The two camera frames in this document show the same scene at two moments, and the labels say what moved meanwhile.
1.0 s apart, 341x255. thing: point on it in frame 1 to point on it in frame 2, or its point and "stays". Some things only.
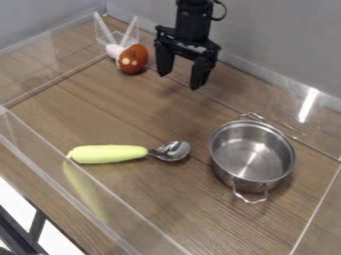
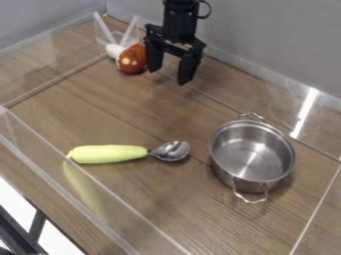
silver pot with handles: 252,155 stays
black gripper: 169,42 to 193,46
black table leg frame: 21,241 stays
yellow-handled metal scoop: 173,150 stays
